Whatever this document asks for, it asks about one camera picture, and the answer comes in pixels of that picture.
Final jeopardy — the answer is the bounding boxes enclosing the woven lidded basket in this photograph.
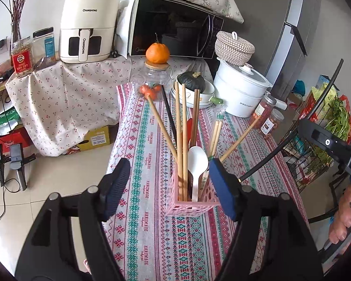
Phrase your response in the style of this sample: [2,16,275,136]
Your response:
[215,31,256,66]

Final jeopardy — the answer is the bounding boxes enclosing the black wire rack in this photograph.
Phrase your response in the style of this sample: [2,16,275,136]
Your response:
[276,117,351,194]

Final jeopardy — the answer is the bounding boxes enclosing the cream bowl with green handle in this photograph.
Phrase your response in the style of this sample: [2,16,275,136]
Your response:
[172,80,224,106]

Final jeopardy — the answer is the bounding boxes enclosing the black microwave oven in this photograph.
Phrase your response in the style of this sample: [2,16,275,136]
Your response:
[127,0,225,59]

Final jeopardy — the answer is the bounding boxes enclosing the red plastic bag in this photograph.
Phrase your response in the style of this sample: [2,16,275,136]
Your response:
[298,91,319,120]

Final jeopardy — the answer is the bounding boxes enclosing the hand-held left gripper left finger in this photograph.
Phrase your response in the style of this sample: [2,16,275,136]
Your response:
[14,157,132,281]

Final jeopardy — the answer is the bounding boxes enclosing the disposable chopsticks pair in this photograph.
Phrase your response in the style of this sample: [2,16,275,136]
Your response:
[208,110,225,160]

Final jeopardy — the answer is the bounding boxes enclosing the red box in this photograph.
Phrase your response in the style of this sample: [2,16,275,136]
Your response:
[0,130,33,159]

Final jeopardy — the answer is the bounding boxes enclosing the cherry print cabinet cloth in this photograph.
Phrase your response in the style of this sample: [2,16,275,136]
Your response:
[5,55,214,157]

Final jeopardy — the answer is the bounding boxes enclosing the grey device on black stand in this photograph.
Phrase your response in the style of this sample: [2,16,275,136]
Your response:
[9,144,37,191]

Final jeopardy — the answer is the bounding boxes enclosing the leafy green vegetables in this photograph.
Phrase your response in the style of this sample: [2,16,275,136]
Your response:
[310,83,351,144]

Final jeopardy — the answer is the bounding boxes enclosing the clear jar with black lid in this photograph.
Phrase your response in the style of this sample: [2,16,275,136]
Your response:
[32,27,55,66]

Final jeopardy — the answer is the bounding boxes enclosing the cream air fryer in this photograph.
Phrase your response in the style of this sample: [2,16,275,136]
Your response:
[58,0,120,63]

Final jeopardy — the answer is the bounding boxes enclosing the grey refrigerator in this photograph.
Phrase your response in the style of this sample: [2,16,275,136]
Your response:
[216,0,322,94]

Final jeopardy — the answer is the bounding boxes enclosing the yellow cardboard box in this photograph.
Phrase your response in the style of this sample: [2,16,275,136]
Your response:
[76,125,112,152]

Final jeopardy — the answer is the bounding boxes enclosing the tall jar with red contents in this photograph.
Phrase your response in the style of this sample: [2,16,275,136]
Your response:
[250,94,277,129]

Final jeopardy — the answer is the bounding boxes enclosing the green plastic bag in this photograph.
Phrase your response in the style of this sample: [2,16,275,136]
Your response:
[0,107,22,131]

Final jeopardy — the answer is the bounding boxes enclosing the red spoon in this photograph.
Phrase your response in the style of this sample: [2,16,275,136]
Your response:
[186,118,195,147]

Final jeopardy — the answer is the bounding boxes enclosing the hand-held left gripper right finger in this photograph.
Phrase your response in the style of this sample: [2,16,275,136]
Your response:
[208,158,324,281]

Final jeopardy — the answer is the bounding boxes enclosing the blue plastic bag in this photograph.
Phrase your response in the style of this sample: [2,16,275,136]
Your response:
[292,80,306,96]

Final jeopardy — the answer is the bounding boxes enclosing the white plate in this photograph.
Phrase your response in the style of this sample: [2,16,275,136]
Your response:
[171,91,220,109]

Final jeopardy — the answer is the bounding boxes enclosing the dark green squash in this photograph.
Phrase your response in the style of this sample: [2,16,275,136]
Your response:
[177,72,207,93]

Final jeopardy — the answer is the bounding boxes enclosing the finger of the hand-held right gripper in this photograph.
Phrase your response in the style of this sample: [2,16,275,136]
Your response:
[299,119,351,165]

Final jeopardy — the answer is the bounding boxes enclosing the white electric cooker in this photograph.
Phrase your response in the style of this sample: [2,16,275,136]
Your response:
[213,57,273,118]

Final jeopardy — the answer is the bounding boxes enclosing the large orange with stem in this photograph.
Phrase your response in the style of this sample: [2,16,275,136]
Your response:
[146,33,170,64]

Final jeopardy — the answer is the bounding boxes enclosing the glass vase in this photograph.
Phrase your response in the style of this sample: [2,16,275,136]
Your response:
[10,20,22,57]

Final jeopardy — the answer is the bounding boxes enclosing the glass jar with red label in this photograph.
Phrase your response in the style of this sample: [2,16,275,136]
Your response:
[11,37,35,79]

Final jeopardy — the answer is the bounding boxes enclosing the pink lattice utensil holder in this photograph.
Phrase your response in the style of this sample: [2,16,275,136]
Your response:
[165,164,220,216]

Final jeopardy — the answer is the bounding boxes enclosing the white plastic spoon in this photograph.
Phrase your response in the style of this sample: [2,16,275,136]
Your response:
[187,146,209,202]

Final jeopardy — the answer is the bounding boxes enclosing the glass jar with wooden lid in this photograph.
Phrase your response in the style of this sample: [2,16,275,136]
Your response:
[131,61,174,101]

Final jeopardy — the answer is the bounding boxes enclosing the person's right hand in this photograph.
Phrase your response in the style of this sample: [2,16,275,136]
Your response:
[328,185,351,245]

